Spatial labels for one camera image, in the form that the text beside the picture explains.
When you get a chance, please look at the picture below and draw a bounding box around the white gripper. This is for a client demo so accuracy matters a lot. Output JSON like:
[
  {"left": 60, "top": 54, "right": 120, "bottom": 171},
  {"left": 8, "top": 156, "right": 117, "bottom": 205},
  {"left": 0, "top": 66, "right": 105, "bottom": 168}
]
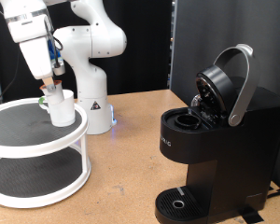
[{"left": 19, "top": 36, "right": 56, "bottom": 92}]

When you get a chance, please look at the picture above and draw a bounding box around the white mug with green mark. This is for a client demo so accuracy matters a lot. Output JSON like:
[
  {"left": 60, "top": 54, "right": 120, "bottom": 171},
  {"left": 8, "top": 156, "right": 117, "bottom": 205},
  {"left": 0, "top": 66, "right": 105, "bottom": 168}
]
[{"left": 37, "top": 89, "right": 77, "bottom": 128}]

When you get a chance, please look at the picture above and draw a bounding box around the silver-handled Keurig brew lid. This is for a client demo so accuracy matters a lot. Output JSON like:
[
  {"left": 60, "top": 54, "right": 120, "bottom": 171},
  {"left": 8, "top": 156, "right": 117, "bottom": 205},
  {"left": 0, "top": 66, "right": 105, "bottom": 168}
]
[{"left": 190, "top": 43, "right": 260, "bottom": 128}]

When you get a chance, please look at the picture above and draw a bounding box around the black Keurig water tank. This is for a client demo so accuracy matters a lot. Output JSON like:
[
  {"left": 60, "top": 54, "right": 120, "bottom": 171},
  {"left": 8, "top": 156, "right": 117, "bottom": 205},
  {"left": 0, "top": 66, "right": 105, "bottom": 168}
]
[{"left": 231, "top": 76, "right": 256, "bottom": 91}]

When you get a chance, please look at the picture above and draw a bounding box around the black Keurig coffee machine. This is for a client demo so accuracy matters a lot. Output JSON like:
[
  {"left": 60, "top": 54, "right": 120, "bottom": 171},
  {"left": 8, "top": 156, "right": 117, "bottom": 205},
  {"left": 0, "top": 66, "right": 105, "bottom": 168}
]
[{"left": 154, "top": 43, "right": 280, "bottom": 224}]

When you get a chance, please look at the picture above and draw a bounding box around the white two-tier turntable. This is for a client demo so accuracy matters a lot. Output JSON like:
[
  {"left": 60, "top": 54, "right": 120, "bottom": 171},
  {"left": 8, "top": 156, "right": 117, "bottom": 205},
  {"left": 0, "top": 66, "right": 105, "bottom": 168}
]
[{"left": 0, "top": 97, "right": 92, "bottom": 209}]

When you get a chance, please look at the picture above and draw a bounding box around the black curtain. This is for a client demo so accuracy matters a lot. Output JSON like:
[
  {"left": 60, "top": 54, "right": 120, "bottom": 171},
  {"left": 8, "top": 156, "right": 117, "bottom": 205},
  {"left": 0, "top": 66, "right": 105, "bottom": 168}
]
[{"left": 0, "top": 0, "right": 174, "bottom": 102}]

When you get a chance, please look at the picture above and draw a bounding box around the black slotted drip tray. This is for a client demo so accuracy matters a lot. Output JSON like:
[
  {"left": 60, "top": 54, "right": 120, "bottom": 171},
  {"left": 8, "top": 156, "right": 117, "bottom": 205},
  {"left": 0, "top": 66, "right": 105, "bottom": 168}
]
[{"left": 154, "top": 186, "right": 209, "bottom": 224}]

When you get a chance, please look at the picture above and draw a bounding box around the black tape strip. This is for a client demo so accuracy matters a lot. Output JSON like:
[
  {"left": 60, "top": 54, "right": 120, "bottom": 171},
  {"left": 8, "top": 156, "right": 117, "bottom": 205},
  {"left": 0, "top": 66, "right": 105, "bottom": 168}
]
[{"left": 239, "top": 206, "right": 265, "bottom": 224}]

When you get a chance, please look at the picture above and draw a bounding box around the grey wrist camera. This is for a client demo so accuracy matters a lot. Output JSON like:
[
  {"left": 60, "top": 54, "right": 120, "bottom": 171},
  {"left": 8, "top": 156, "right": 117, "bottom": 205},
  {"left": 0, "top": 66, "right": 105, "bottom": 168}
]
[{"left": 52, "top": 60, "right": 66, "bottom": 77}]

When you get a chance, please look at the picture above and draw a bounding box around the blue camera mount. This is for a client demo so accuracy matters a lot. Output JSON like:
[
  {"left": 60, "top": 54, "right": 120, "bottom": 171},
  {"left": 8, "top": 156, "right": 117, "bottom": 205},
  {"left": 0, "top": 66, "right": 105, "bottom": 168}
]
[{"left": 49, "top": 46, "right": 62, "bottom": 65}]

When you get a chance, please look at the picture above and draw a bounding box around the black camera cable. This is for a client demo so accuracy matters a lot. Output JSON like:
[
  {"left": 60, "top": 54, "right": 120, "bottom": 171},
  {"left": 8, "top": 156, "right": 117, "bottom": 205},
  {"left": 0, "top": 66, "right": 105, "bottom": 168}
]
[{"left": 0, "top": 18, "right": 64, "bottom": 101}]

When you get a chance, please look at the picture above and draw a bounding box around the metal frame post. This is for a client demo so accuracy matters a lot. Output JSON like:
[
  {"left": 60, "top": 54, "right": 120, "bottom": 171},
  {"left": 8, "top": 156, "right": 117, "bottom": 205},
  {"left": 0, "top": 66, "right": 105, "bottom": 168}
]
[{"left": 167, "top": 0, "right": 178, "bottom": 91}]

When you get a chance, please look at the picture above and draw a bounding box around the black power cord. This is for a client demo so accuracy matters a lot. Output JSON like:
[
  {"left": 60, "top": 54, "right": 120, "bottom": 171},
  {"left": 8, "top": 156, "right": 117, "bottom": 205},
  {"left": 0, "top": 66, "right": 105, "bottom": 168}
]
[{"left": 265, "top": 186, "right": 280, "bottom": 201}]

